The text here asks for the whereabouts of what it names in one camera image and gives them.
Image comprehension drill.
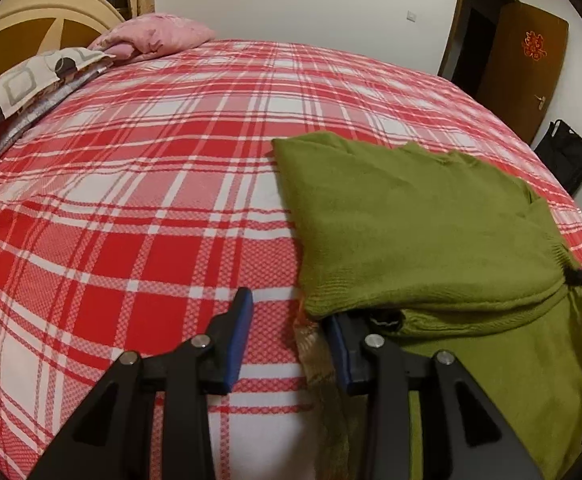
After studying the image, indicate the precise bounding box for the dark wooden door frame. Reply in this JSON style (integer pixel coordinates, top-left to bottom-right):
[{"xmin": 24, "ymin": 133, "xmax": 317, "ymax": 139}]
[{"xmin": 438, "ymin": 0, "xmax": 517, "ymax": 81}]

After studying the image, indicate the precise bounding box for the brown wooden door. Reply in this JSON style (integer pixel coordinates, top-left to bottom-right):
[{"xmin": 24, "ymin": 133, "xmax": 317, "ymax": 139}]
[{"xmin": 476, "ymin": 2, "xmax": 569, "ymax": 143}]

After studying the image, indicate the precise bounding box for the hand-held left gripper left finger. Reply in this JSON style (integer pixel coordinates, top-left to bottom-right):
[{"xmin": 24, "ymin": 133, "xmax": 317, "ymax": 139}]
[{"xmin": 28, "ymin": 287, "xmax": 254, "ymax": 480}]

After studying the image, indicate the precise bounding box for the red paper door decoration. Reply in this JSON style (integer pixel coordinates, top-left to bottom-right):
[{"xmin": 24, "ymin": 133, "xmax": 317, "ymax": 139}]
[{"xmin": 521, "ymin": 31, "xmax": 547, "ymax": 61}]

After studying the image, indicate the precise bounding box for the red plaid bed sheet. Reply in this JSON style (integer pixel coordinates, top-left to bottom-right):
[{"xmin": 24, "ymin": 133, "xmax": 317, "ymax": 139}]
[{"xmin": 0, "ymin": 39, "xmax": 582, "ymax": 480}]

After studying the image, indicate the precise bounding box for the green knit sweater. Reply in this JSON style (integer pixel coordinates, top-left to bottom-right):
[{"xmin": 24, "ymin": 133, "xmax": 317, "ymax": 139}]
[{"xmin": 271, "ymin": 131, "xmax": 582, "ymax": 480}]

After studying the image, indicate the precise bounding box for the grey floral pillow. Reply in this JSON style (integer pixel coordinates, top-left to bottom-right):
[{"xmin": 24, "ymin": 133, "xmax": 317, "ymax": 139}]
[{"xmin": 0, "ymin": 62, "xmax": 114, "ymax": 168}]

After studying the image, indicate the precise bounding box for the black bag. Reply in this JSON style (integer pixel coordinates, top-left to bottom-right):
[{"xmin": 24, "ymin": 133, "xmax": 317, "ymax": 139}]
[{"xmin": 534, "ymin": 120, "xmax": 582, "ymax": 196}]

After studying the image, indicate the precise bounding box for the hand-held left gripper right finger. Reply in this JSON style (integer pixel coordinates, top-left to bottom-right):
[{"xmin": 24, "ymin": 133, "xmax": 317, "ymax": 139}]
[{"xmin": 323, "ymin": 311, "xmax": 544, "ymax": 480}]

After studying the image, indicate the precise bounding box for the beige wooden headboard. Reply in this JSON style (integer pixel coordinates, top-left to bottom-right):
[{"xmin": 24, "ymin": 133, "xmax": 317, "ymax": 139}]
[{"xmin": 0, "ymin": 0, "xmax": 126, "ymax": 96}]

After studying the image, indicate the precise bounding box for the pink pillow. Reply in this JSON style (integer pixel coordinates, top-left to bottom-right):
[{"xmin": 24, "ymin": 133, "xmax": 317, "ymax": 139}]
[{"xmin": 88, "ymin": 15, "xmax": 217, "ymax": 63}]

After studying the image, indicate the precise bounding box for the circle patterned pillow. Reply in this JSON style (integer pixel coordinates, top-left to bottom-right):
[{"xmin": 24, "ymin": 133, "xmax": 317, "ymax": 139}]
[{"xmin": 0, "ymin": 47, "xmax": 116, "ymax": 153}]

